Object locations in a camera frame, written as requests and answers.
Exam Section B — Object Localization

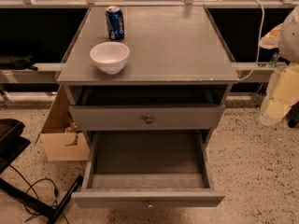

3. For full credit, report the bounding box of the white cable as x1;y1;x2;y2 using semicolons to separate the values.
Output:
237;0;266;82

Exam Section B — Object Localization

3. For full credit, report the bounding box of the grey upper drawer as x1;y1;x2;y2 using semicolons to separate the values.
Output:
69;105;224;131

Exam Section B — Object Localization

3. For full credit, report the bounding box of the white ceramic bowl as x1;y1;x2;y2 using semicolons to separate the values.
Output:
90;42;130;75

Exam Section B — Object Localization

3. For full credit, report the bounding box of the open grey middle drawer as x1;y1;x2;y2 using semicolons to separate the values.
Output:
72;131;225;208

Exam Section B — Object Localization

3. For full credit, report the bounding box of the black floor cable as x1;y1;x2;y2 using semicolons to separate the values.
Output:
8;163;71;224

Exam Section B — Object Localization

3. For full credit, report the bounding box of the black object on rail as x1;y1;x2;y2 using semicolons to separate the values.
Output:
0;55;38;71

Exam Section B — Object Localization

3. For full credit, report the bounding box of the grey metal rail frame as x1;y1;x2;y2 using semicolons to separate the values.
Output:
0;0;299;85

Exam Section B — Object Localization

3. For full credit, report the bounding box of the grey drawer cabinet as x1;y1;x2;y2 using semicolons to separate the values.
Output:
55;5;240;133

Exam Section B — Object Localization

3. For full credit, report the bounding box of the blue pepsi can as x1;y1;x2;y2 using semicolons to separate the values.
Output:
106;6;124;41

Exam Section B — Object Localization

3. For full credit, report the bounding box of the cardboard box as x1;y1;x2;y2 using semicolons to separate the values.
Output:
40;86;90;161

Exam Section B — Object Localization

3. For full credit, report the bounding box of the black chair base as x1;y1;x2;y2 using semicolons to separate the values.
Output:
0;119;84;224

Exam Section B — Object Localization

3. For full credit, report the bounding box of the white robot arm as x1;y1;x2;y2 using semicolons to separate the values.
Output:
259;6;299;126

